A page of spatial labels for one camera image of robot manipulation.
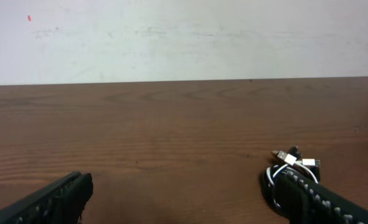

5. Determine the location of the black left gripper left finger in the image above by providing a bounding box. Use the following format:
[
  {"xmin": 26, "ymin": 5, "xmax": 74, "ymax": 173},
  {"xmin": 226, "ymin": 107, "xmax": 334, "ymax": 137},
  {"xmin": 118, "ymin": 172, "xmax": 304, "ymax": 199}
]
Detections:
[{"xmin": 0, "ymin": 172, "xmax": 93, "ymax": 224}]

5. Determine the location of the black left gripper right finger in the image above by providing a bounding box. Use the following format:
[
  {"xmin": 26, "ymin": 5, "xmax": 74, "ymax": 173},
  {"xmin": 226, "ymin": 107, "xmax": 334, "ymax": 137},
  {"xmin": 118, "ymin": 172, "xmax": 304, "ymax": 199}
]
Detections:
[{"xmin": 275, "ymin": 173, "xmax": 368, "ymax": 224}]

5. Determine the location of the black USB cable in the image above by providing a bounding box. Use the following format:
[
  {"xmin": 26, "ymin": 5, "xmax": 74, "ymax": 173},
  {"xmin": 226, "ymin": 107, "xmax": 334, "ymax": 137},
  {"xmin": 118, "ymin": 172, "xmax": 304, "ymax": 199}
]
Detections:
[{"xmin": 260, "ymin": 145, "xmax": 321, "ymax": 218}]

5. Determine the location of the white USB cable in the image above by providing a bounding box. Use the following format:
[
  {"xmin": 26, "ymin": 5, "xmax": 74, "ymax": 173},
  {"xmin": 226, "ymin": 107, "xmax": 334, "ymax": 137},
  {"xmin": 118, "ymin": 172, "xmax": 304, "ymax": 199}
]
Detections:
[{"xmin": 265, "ymin": 149, "xmax": 321, "ymax": 210}]

